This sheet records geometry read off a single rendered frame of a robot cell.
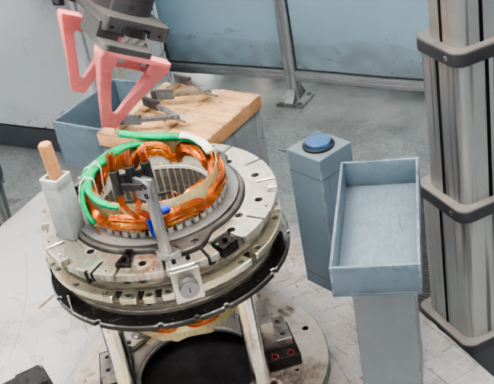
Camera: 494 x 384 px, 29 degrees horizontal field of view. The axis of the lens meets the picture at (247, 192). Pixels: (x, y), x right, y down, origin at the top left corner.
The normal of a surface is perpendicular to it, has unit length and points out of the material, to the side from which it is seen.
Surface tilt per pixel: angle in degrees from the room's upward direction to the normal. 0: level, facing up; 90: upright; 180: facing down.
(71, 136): 90
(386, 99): 0
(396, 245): 0
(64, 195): 90
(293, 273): 0
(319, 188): 90
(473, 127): 90
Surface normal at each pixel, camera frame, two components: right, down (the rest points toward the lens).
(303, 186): -0.73, 0.46
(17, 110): -0.45, 0.52
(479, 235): 0.43, 0.41
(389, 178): -0.14, 0.54
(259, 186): -0.16, -0.84
